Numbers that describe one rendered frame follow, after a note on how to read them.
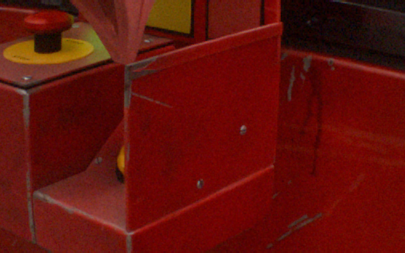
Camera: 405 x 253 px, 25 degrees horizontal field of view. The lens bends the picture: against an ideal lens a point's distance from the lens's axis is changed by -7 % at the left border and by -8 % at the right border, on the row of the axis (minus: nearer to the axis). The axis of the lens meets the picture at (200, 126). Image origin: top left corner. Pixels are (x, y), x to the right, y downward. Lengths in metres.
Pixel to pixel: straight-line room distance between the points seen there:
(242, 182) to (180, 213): 0.07
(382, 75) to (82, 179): 0.25
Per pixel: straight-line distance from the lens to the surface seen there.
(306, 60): 0.76
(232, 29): 0.68
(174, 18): 0.71
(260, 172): 0.68
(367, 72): 0.74
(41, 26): 0.67
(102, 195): 0.63
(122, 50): 0.60
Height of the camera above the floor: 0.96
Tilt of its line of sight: 19 degrees down
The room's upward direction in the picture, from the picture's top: 2 degrees clockwise
